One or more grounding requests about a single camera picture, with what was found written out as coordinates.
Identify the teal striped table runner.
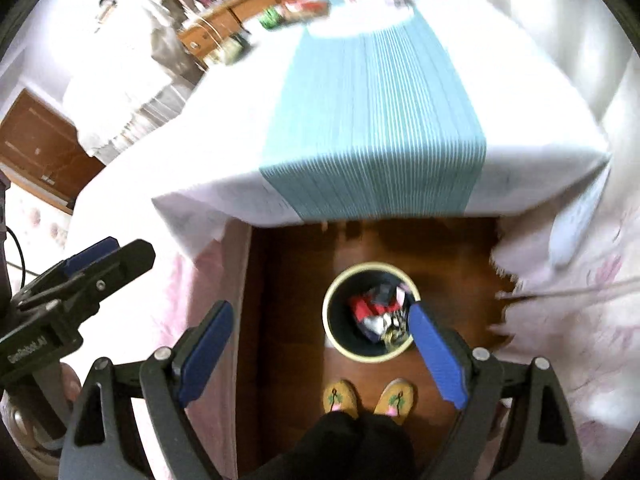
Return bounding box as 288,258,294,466
260,0,488,223

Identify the wooden desk with drawers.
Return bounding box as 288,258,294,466
177,0,431,68

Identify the person's left hand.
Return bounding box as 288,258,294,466
61,365,84,405

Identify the white floral curtain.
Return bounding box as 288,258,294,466
430,0,640,466

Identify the white lace dust cover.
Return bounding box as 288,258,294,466
62,0,201,156

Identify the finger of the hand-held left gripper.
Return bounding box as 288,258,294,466
30,239,156,332
10,236,121,309

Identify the black cable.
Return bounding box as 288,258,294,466
4,224,44,282

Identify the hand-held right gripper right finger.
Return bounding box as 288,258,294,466
407,303,585,480

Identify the colourful packaging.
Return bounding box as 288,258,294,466
347,284,414,348

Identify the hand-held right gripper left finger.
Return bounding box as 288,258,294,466
59,301,235,480

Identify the yellow embroidered slipper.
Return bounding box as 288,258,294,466
374,379,417,423
322,379,360,421

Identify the brown wooden door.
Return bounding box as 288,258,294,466
0,89,106,211

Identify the olive green packet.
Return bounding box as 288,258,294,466
219,35,251,64

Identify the round cream-rimmed waste bin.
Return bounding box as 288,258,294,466
322,262,422,363

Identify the person's left forearm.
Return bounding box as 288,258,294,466
0,394,67,455

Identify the white patterned tablecloth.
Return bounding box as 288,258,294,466
65,0,613,261

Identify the brown and red snack packet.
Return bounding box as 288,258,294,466
282,0,331,22

